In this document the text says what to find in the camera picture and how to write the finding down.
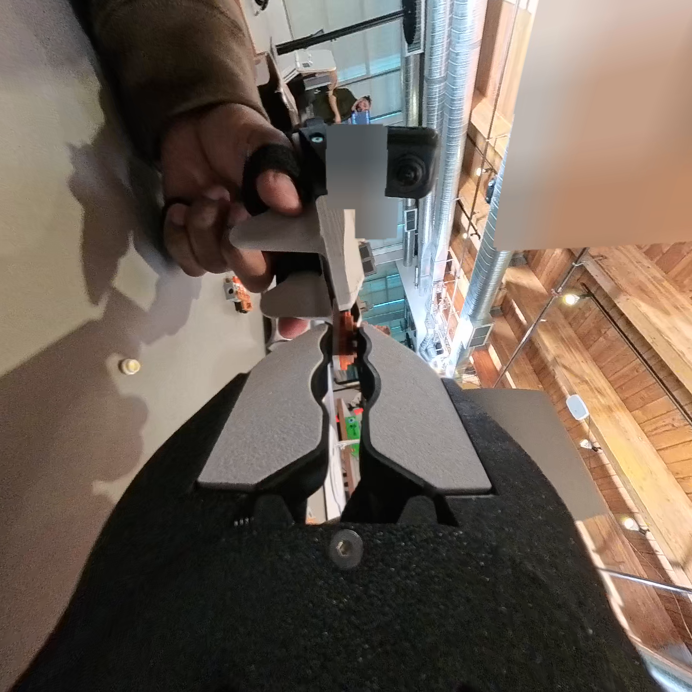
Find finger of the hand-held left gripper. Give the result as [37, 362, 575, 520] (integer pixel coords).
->
[317, 196, 365, 313]

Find small orange black brick assembly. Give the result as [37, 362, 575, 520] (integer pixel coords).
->
[223, 275, 255, 313]

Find person's left hand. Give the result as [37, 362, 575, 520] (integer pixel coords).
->
[161, 105, 311, 340]

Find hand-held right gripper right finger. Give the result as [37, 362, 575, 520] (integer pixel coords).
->
[358, 322, 495, 496]

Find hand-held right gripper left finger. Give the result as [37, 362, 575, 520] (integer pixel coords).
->
[196, 323, 332, 493]

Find large silver duct with vents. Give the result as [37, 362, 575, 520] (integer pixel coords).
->
[451, 141, 514, 374]

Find orange plate assembly grey underside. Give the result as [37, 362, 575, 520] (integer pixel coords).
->
[331, 309, 362, 374]

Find long silver air duct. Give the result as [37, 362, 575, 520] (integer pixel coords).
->
[449, 0, 490, 228]
[422, 0, 452, 347]

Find black light stand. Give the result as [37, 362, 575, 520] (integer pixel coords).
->
[276, 8, 412, 55]

